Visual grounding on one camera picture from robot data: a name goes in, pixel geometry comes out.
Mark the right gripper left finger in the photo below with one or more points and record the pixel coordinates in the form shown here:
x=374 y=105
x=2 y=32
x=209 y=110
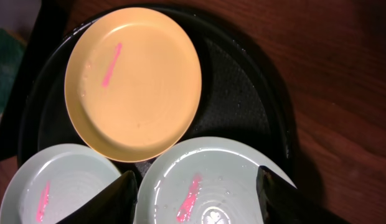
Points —
x=114 y=204

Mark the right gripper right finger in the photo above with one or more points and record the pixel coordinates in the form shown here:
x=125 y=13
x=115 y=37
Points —
x=281 y=203

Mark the yellow plate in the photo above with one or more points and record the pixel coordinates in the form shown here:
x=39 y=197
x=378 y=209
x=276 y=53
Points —
x=132 y=84

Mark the green sponge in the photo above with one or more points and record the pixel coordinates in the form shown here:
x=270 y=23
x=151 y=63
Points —
x=11 y=53

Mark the black rectangular tray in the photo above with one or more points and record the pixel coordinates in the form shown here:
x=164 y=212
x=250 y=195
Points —
x=45 y=35

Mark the light green plate front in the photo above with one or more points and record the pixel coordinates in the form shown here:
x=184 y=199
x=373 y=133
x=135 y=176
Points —
x=54 y=183

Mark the light green plate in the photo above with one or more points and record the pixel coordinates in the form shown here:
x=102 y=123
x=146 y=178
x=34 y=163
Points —
x=203 y=180
x=54 y=183

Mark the light green plate right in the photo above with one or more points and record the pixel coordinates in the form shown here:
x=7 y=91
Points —
x=203 y=180

